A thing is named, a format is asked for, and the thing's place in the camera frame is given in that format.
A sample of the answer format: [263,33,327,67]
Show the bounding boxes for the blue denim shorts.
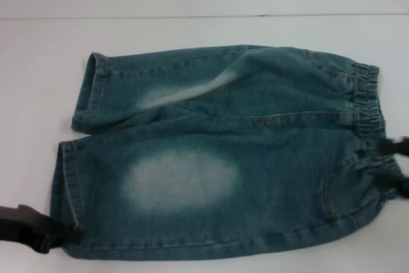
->
[49,43,406,252]

